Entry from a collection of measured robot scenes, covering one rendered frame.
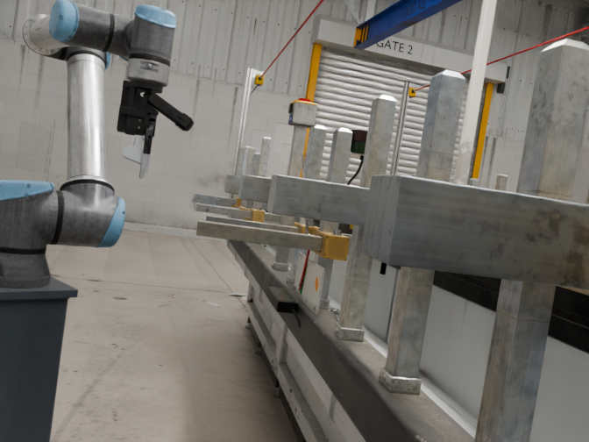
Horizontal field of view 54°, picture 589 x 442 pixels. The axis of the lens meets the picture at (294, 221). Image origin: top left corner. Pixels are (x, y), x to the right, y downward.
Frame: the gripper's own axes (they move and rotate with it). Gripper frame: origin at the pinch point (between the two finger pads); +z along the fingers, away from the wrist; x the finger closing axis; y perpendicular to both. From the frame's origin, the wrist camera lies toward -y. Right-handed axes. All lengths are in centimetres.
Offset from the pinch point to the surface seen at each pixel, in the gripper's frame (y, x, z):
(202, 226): -12.4, 18.4, 8.8
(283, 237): -29.2, 19.9, 8.7
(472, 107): -147, -107, -52
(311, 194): -11, 94, -1
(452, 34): -489, -760, -303
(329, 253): -38.3, 24.1, 10.6
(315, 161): -42.6, -7.9, -9.5
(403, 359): -35, 67, 19
